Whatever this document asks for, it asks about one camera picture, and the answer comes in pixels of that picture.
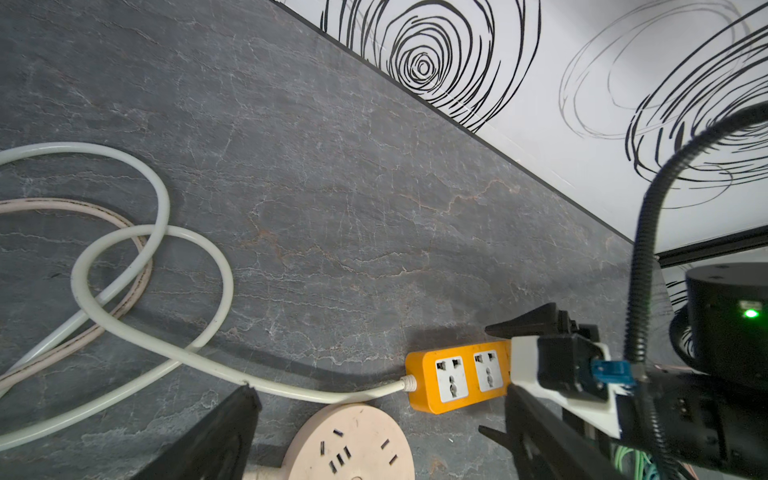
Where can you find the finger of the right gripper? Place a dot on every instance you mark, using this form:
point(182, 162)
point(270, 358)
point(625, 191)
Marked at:
point(547, 319)

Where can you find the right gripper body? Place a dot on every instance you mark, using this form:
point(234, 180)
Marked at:
point(713, 413)

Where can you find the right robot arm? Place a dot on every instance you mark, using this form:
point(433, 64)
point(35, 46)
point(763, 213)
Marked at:
point(726, 293)

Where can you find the round pink power strip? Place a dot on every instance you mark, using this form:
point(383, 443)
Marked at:
point(350, 441)

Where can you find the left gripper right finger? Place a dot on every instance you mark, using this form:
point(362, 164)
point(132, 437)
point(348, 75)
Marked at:
point(542, 445)

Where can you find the orange power strip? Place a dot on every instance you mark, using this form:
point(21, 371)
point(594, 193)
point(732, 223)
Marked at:
point(452, 378)

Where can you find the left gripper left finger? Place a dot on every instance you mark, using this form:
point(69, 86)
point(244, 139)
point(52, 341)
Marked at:
point(217, 447)

